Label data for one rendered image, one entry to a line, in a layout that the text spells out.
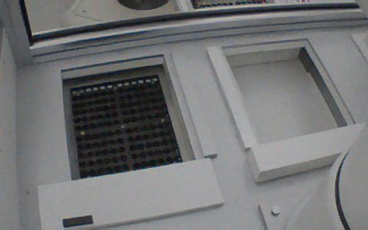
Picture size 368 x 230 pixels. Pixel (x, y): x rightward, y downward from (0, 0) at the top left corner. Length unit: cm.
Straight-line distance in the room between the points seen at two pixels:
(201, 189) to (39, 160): 26
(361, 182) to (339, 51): 53
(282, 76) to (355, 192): 59
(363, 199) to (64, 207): 42
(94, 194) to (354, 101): 51
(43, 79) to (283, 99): 51
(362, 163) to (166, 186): 32
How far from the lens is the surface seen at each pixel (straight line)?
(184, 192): 64
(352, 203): 45
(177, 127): 85
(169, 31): 83
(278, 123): 90
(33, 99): 78
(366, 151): 43
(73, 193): 64
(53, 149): 71
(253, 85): 95
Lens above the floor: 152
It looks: 53 degrees down
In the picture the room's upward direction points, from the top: 6 degrees clockwise
